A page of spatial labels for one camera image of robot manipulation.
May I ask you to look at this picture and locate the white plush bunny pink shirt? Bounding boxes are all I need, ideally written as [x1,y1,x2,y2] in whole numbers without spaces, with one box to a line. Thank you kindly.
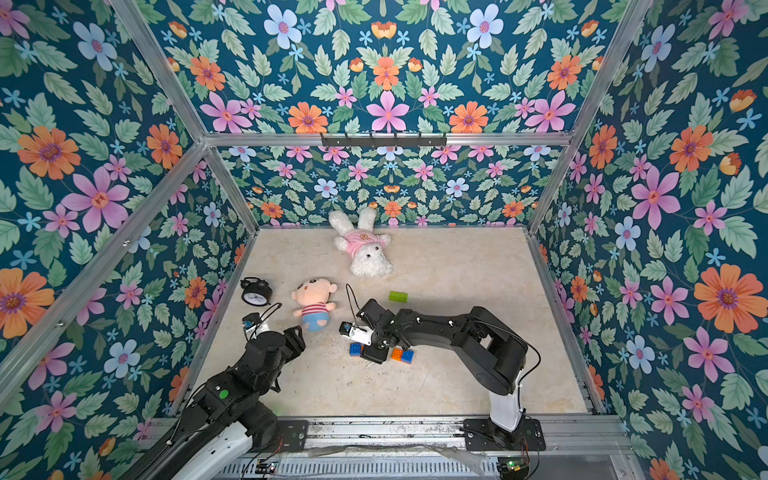
[328,207,394,278]

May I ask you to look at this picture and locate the small controller board with wires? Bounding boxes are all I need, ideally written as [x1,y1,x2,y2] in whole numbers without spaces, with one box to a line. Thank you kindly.
[252,461,278,475]

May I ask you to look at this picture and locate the black alarm clock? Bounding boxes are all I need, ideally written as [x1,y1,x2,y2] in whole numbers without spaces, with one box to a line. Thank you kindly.
[240,277,273,307]

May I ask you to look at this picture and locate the black wall hook bar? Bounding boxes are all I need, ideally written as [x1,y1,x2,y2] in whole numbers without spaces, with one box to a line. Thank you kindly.
[320,133,448,148]

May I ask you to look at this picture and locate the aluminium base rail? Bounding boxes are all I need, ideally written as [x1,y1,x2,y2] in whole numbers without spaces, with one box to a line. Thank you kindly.
[216,414,644,479]

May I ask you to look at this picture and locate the green lego brick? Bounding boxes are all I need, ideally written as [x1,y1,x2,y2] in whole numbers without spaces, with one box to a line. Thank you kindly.
[388,291,408,303]

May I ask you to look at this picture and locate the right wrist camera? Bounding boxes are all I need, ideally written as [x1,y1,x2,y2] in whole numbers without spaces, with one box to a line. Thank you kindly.
[339,322,373,346]

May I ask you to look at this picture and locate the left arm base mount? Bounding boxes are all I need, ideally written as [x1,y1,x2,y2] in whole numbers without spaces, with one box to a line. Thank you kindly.
[250,417,309,453]

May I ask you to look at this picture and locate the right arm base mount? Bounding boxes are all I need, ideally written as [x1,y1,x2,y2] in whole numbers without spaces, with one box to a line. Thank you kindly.
[460,416,547,452]

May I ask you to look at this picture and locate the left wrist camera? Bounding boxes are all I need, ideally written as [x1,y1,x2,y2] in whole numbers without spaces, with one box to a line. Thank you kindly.
[242,312,267,341]

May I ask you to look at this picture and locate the blue lego brick square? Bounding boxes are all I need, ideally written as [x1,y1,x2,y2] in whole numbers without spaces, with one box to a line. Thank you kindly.
[400,350,414,364]

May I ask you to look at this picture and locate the pink plush doll striped shirt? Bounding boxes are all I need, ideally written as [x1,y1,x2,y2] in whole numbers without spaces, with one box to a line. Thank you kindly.
[291,278,338,332]

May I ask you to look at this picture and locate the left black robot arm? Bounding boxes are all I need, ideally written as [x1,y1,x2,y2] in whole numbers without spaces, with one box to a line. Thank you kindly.
[122,326,306,479]

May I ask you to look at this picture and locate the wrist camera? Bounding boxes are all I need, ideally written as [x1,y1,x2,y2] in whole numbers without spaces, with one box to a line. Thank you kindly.
[242,312,267,341]
[339,322,373,346]

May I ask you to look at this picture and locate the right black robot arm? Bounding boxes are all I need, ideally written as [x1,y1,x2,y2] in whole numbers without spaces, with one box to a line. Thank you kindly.
[340,299,533,434]

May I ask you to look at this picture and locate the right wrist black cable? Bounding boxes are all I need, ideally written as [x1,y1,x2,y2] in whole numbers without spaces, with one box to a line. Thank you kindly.
[344,283,364,325]

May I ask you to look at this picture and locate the green circuit board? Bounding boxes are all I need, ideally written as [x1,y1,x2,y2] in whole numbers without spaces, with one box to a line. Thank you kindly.
[497,457,530,480]

